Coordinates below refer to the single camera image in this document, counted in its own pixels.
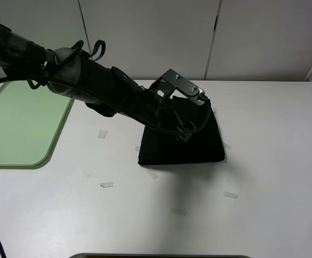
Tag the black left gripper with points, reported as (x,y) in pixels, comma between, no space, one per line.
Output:
(164,113)

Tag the black short sleeve t-shirt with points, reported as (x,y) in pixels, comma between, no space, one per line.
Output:
(201,147)

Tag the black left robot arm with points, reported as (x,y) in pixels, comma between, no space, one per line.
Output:
(71,72)

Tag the white tape piece near tray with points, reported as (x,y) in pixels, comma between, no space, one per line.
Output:
(102,134)

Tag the green plastic tray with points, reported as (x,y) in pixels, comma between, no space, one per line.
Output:
(31,122)

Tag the white tape piece right of shirt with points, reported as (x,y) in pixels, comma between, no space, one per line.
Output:
(226,146)

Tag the white tape piece centre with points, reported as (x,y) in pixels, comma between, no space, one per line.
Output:
(153,174)

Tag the white tape piece left front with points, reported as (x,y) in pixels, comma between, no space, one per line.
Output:
(106,184)

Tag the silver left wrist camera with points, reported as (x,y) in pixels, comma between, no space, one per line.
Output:
(176,82)

